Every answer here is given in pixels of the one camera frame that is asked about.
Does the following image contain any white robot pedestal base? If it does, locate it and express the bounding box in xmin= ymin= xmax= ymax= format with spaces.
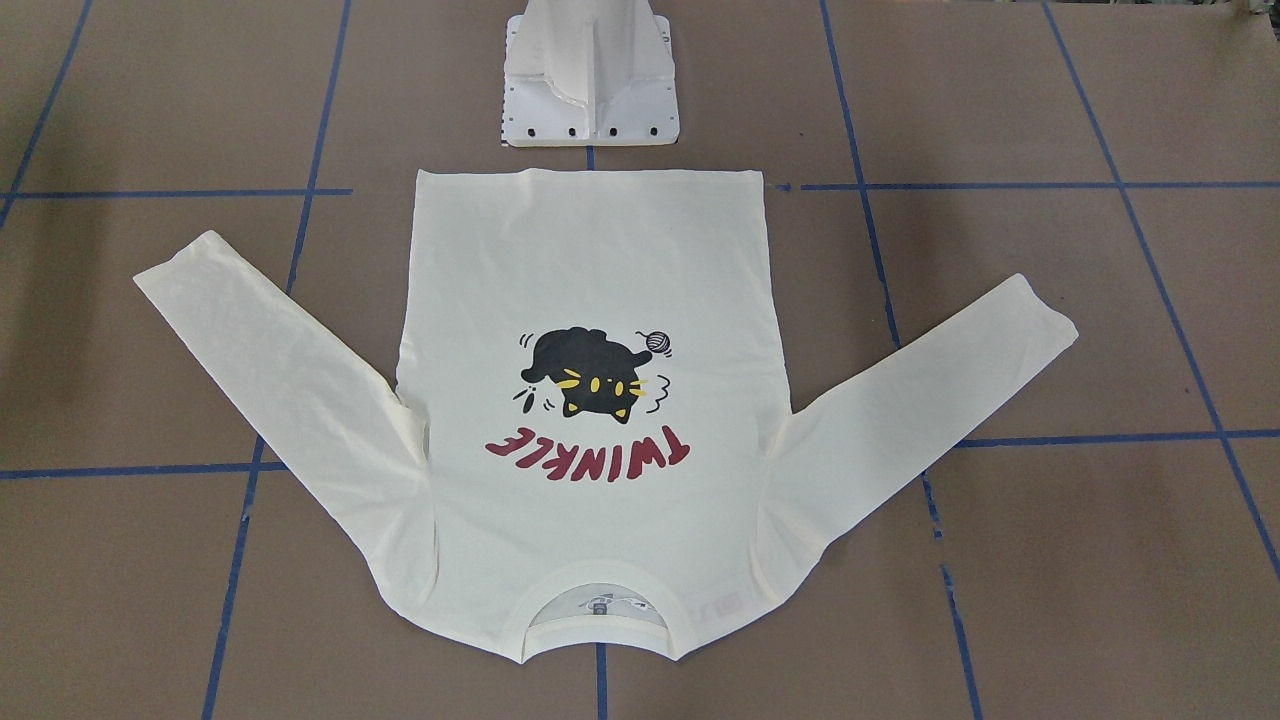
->
xmin=500 ymin=1 xmax=680 ymax=149

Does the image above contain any cream long-sleeve cat shirt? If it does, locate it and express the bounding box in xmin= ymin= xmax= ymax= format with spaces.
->
xmin=134 ymin=169 xmax=1078 ymax=664

